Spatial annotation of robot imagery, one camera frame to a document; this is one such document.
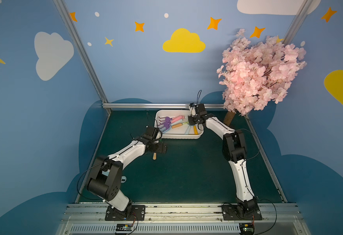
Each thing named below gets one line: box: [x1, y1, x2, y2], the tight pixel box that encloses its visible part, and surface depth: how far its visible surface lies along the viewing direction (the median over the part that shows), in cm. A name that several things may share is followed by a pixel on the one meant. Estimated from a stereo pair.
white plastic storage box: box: [154, 109, 204, 140], surface depth 113 cm
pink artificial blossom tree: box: [216, 28, 308, 127], surface depth 67 cm
